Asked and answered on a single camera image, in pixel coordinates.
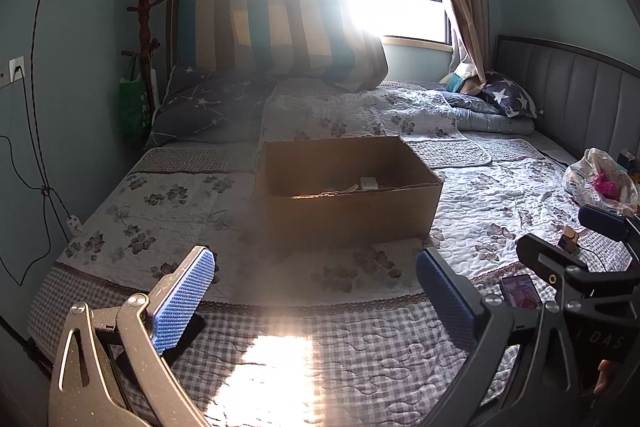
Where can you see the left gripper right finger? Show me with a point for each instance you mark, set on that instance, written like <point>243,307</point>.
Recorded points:
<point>484,326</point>

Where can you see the grey padded headboard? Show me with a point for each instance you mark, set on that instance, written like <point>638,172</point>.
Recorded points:
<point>583,98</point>

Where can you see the floral quilted bedspread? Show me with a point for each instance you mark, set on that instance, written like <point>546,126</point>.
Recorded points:
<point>329,337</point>

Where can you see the wooden coat rack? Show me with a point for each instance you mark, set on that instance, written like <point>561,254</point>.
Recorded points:
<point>147,43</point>

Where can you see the green bag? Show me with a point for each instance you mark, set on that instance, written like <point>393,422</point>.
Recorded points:
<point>133,108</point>

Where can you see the white power strip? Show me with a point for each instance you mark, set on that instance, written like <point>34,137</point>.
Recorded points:
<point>74,225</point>

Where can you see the white wall socket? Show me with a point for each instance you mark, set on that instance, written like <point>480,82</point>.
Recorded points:
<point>17,69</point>

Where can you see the smartphone with lit screen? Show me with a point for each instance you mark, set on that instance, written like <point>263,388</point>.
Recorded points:
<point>520,292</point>

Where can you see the small brown charger block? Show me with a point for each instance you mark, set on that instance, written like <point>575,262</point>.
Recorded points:
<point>569,240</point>

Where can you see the white plastic bag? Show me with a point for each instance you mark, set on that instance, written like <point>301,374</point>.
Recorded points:
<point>596,179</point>

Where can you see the star pattern navy pillow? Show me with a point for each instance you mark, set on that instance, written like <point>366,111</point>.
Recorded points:
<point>508,96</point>

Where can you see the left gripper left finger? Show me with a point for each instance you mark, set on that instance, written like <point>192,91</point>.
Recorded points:
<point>85,387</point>

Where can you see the constellation pattern dark pillow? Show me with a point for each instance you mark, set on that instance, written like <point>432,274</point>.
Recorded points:
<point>211,107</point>

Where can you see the brown cardboard box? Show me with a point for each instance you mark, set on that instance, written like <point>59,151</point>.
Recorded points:
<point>342,192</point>

